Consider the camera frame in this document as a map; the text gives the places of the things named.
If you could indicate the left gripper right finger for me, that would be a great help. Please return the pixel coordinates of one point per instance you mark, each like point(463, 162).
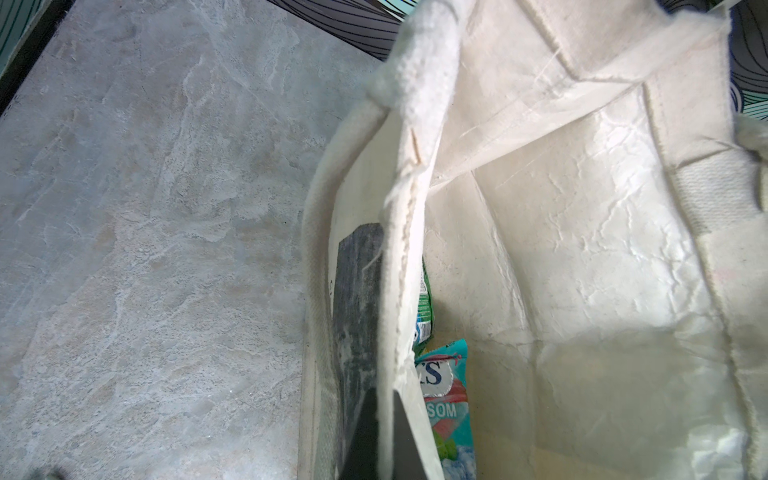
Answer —
point(407, 461)

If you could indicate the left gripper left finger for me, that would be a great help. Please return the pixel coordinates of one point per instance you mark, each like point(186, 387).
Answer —
point(361, 458)

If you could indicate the red green candy bag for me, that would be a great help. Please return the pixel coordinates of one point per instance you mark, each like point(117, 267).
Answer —
point(442, 376)

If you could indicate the green yellow snack bag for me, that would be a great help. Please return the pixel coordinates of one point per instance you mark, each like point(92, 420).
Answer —
point(423, 331)

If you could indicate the beige canvas tote bag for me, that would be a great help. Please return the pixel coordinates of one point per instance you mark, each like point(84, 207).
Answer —
point(592, 215)

